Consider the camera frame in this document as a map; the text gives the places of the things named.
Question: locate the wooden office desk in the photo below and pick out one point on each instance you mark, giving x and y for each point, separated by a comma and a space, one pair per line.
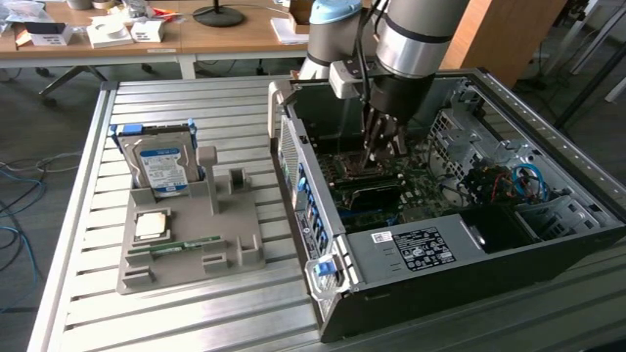
220, 40

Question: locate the green Dell motherboard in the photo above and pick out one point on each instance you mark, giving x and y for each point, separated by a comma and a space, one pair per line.
425, 190

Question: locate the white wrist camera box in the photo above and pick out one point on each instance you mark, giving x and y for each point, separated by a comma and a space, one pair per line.
345, 82

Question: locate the brown cardboard box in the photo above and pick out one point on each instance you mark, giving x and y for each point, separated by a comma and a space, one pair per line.
299, 12

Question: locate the hard disk in blue caddy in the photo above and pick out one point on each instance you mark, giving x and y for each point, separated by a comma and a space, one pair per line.
159, 165

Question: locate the metal CPU socket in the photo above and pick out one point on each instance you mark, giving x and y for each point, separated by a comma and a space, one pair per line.
347, 165

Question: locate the open black PC case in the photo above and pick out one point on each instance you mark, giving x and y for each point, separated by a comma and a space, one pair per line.
439, 293

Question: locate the silver CPU chip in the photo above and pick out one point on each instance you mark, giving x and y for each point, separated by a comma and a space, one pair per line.
151, 225

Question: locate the small white cardboard box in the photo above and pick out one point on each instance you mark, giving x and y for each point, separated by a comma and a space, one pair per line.
147, 32

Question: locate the green RAM stick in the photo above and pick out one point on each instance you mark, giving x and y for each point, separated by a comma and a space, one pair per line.
180, 245

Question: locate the blue expansion slot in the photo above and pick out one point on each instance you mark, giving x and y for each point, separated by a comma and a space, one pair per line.
349, 213

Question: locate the white box with black lid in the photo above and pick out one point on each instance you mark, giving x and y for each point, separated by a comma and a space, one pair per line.
48, 34

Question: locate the grey plastic parts rack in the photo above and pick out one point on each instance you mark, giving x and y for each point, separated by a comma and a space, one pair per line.
195, 220

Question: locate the stack of white papers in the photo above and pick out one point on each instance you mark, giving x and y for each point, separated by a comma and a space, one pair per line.
289, 33

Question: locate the black Nvidia graphics card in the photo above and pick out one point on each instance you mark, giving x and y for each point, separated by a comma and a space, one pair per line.
379, 199

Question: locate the black round lamp base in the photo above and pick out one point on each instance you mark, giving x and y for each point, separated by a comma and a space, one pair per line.
218, 16

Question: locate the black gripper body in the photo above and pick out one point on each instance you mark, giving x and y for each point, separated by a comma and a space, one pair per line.
398, 97

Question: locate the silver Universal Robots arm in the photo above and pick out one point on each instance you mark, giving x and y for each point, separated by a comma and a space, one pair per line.
415, 36

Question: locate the metal disk bay cage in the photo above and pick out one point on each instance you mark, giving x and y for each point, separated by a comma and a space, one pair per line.
459, 146

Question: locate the white box with tape roll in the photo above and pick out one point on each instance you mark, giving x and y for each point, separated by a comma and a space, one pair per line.
108, 34

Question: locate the brown wooden cabinet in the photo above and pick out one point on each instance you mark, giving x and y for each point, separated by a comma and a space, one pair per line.
509, 36

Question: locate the grey power supply unit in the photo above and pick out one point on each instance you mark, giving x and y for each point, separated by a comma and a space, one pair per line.
382, 256

